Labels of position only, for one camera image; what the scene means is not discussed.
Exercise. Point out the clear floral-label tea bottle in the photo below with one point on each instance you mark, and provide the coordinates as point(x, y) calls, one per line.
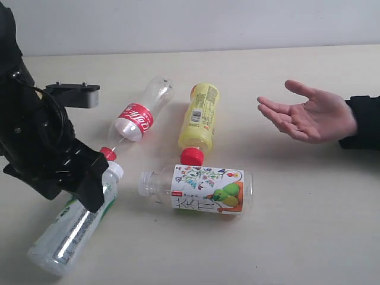
point(199, 188)

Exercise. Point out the clear red-label cola bottle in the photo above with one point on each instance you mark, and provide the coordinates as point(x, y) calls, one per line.
point(138, 117)

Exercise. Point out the white green-label bottle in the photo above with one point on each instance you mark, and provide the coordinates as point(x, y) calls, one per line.
point(62, 242)

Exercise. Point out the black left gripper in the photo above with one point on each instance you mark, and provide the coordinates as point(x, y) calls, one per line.
point(39, 142)

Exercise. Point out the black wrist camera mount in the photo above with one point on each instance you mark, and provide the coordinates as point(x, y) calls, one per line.
point(85, 96)

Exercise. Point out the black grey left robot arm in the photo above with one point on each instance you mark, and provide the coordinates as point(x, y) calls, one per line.
point(11, 55)

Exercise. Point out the black-sleeved forearm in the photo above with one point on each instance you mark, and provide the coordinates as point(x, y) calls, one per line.
point(366, 113)

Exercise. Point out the open bare hand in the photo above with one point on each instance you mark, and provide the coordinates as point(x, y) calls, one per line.
point(325, 117)

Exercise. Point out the yellow bottle red cap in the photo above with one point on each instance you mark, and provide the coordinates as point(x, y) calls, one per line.
point(197, 130)

